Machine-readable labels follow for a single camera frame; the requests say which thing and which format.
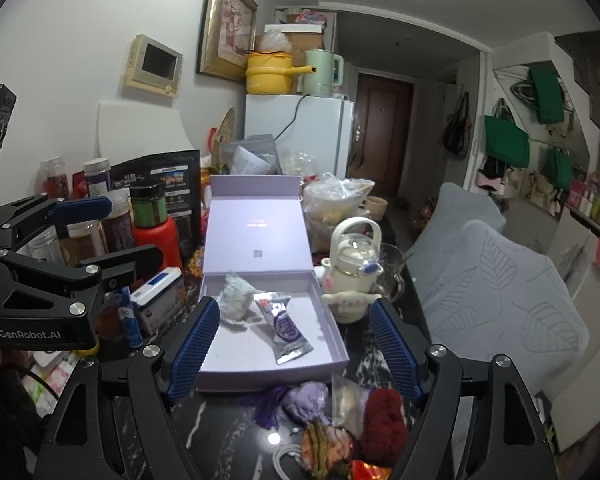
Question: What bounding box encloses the cereal snack packet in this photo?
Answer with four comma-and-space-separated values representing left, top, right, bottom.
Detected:
300, 420, 356, 476

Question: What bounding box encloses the yellow pot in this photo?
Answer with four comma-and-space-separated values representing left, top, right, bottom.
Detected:
245, 51, 317, 96

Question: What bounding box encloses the grey plastic mailer bag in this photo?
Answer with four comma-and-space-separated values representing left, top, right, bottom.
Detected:
221, 135, 281, 177

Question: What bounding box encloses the clear plastic jar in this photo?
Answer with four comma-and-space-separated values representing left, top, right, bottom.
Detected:
55, 215, 108, 266

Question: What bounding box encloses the lavender satin sachet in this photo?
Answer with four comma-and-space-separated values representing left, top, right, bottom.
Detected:
252, 381, 331, 431

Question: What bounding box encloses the white refrigerator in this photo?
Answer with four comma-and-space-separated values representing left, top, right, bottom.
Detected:
244, 94, 356, 181

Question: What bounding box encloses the purple silver snack packet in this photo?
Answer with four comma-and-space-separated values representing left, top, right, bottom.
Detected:
254, 294, 315, 366

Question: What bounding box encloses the cardboard box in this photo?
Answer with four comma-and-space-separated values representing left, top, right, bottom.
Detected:
282, 30, 325, 68

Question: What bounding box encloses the white cable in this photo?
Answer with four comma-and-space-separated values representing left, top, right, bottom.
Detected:
272, 442, 311, 480

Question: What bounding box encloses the lavender gift box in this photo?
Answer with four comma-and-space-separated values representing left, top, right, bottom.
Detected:
195, 175, 351, 393

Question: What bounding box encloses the jar of brown contents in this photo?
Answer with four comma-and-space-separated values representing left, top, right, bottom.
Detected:
100, 190, 137, 253

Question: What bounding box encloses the black handbag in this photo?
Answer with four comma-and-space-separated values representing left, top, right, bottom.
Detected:
442, 91, 473, 158

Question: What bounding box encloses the black power cable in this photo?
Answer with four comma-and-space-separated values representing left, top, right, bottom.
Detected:
272, 92, 306, 141

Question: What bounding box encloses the jar of red contents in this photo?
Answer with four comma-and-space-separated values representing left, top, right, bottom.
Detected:
41, 156, 71, 201

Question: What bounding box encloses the clear plastic bag of snacks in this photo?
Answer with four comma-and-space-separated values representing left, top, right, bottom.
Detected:
302, 172, 376, 261

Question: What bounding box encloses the beige wall intercom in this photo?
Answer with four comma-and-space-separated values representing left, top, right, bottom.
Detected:
125, 34, 184, 98

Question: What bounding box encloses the clear plastic packet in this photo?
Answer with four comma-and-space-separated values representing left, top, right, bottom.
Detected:
330, 372, 371, 436

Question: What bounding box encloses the black printed food bag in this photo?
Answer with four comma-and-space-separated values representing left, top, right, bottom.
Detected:
111, 149, 203, 256

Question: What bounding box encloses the red fuzzy pouch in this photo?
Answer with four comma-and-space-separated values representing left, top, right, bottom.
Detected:
360, 389, 410, 466

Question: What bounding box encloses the gold framed picture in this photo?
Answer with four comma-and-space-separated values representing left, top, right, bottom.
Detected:
196, 0, 259, 86

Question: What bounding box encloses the woven straw mat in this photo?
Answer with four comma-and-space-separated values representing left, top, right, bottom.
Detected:
215, 106, 237, 161

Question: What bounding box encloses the glass cup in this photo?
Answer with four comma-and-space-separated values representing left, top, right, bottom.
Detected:
375, 242, 416, 303

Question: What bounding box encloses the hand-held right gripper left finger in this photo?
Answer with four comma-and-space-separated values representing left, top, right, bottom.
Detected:
32, 296, 222, 480

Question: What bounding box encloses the white blue carton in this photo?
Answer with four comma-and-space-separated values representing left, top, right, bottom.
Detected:
130, 266, 188, 336

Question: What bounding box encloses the brown door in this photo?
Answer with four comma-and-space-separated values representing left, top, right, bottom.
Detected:
347, 71, 415, 196

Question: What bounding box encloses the white-lidded purple jar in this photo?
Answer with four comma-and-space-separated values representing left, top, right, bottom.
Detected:
82, 157, 112, 200

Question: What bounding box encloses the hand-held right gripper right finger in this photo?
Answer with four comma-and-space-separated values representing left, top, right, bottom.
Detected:
367, 296, 561, 480

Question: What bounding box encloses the yellow snack bag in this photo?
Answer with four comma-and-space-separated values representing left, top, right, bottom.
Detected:
187, 247, 206, 291

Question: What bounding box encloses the row of cosmetic bottles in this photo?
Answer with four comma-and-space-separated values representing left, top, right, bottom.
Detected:
567, 170, 600, 241

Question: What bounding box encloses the beige cup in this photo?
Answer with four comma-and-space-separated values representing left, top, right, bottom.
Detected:
362, 196, 388, 221

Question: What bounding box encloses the white teal snack packet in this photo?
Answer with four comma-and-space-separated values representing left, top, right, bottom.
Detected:
219, 271, 258, 331

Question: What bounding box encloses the red snack packet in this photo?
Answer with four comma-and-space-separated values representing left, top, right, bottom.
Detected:
350, 460, 396, 480

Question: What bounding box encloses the green lidded jar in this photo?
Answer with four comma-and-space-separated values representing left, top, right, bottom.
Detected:
129, 182, 168, 228

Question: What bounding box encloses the green electric kettle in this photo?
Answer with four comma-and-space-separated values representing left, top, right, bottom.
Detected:
301, 49, 345, 98

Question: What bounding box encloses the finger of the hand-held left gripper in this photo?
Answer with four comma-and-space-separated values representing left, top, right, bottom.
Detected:
0, 244, 163, 318
0, 196, 113, 261

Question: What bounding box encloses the red plastic container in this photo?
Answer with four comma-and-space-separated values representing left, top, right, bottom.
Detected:
132, 215, 183, 273

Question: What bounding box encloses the green tote bag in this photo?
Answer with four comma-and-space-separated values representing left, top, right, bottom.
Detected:
484, 116, 531, 168
545, 147, 575, 191
529, 62, 566, 125

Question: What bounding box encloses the blue tube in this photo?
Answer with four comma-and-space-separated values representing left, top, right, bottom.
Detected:
120, 287, 143, 348

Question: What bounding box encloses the cream water bottle with handle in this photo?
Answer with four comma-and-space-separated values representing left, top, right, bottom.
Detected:
320, 217, 385, 325

